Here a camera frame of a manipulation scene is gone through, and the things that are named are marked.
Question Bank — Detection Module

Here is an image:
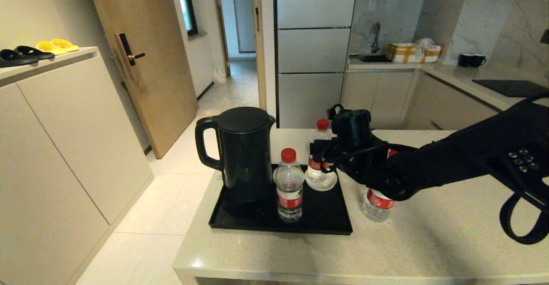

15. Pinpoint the grey hallway door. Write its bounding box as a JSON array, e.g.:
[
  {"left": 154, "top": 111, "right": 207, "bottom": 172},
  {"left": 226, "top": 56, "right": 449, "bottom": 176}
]
[{"left": 232, "top": 0, "right": 256, "bottom": 53}]

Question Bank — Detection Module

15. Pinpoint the black rectangular tray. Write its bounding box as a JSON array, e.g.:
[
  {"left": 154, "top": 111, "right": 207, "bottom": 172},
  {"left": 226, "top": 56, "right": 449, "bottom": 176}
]
[{"left": 208, "top": 164, "right": 353, "bottom": 236}]

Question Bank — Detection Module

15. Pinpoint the dark kitchen sink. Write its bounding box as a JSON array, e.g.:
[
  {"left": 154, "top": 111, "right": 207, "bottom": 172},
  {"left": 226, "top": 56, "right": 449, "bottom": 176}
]
[{"left": 359, "top": 53, "right": 393, "bottom": 63}]

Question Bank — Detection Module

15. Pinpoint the metal kitchen faucet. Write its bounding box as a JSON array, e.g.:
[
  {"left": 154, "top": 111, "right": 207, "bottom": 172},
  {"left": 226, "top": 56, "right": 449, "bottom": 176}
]
[{"left": 371, "top": 21, "right": 381, "bottom": 54}]

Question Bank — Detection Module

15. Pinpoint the beige shoe cabinet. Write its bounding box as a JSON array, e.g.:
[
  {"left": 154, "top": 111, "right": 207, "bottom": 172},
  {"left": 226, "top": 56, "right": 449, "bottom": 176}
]
[{"left": 0, "top": 46, "right": 155, "bottom": 285}]

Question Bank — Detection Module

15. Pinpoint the black induction cooktop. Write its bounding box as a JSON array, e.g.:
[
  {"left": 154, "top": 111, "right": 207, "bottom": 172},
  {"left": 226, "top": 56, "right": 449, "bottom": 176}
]
[{"left": 473, "top": 79, "right": 549, "bottom": 98}]

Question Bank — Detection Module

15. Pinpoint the clear water bottle red cap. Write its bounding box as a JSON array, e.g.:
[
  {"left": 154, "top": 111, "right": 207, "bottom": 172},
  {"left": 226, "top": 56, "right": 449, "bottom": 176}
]
[
  {"left": 275, "top": 148, "right": 305, "bottom": 223},
  {"left": 307, "top": 119, "right": 334, "bottom": 183},
  {"left": 361, "top": 149, "right": 399, "bottom": 223}
]

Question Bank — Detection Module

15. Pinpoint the yellow white checked basket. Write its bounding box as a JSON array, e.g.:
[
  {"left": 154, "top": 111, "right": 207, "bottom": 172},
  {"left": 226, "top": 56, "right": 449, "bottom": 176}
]
[{"left": 387, "top": 42, "right": 442, "bottom": 63}]

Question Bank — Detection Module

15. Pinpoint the yellow slipper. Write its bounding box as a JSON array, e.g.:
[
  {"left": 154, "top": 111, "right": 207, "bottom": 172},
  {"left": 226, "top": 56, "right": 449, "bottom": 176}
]
[
  {"left": 36, "top": 41, "right": 68, "bottom": 56},
  {"left": 50, "top": 39, "right": 80, "bottom": 53}
]

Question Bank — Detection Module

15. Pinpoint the dark framed window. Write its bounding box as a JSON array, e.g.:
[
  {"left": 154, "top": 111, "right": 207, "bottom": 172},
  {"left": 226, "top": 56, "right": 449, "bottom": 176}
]
[{"left": 179, "top": 0, "right": 199, "bottom": 37}]

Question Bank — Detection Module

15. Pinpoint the silver refrigerator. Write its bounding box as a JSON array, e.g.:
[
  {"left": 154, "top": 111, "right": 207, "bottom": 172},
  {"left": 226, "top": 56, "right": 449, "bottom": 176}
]
[{"left": 274, "top": 0, "right": 359, "bottom": 129}]

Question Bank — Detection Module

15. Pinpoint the black slipper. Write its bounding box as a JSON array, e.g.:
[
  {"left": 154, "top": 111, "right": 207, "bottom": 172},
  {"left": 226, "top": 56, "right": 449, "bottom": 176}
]
[
  {"left": 0, "top": 49, "right": 38, "bottom": 68},
  {"left": 14, "top": 45, "right": 55, "bottom": 60}
]

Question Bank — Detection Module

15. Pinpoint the black door lock handle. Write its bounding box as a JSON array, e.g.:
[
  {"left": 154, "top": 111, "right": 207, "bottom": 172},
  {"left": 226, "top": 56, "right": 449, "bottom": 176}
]
[{"left": 114, "top": 32, "right": 146, "bottom": 68}]

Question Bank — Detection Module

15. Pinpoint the black strap loop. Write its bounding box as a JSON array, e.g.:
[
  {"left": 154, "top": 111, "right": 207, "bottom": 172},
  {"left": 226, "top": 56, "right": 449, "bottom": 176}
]
[{"left": 500, "top": 193, "right": 549, "bottom": 245}]

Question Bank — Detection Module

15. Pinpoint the beige kitchen cabinet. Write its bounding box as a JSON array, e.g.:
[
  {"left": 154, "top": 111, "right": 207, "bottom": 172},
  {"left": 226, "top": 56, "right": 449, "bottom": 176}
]
[{"left": 338, "top": 69, "right": 537, "bottom": 130}]

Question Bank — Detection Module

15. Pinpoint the black electric kettle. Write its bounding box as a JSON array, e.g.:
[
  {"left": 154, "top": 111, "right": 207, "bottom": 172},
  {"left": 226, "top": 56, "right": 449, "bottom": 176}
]
[{"left": 195, "top": 107, "right": 276, "bottom": 206}]

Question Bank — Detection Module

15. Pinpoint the brown wooden door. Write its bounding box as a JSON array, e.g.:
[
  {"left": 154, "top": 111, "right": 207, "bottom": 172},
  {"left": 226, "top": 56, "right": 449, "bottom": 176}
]
[{"left": 85, "top": 0, "right": 199, "bottom": 159}]

